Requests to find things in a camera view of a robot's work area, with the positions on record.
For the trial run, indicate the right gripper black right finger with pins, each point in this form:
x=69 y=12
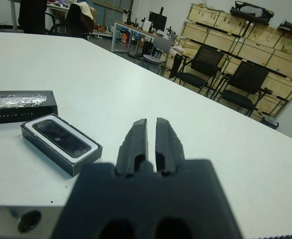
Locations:
x=166 y=147

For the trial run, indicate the black office chair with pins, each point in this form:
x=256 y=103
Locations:
x=74 y=22

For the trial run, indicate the light wooden crate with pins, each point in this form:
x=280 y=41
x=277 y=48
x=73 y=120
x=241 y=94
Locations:
x=287 y=61
x=194 y=32
x=256 y=52
x=203 y=13
x=263 y=36
x=231 y=21
x=225 y=39

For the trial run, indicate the black box lid silver label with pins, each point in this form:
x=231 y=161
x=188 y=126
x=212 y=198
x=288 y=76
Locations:
x=24 y=113

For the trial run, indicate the black computer monitor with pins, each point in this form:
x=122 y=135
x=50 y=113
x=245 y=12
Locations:
x=157 y=21

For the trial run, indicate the grey plastic chair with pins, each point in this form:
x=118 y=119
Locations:
x=160 y=44

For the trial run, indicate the white framed desk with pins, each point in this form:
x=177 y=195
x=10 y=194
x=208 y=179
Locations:
x=133 y=27

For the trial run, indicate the black trash bin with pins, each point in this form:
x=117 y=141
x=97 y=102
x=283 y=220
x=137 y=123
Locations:
x=270 y=122

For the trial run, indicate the beige jacket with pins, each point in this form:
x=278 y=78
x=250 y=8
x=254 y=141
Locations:
x=87 y=11

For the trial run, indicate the black mesh chair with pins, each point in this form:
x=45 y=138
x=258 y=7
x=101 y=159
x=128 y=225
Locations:
x=206 y=58
x=250 y=74

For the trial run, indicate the black box with white insert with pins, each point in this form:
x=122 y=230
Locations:
x=43 y=147

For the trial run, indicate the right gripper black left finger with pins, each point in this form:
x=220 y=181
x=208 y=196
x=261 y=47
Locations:
x=133 y=147

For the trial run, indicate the person in dark sweater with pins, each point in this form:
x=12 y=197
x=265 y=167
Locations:
x=32 y=17

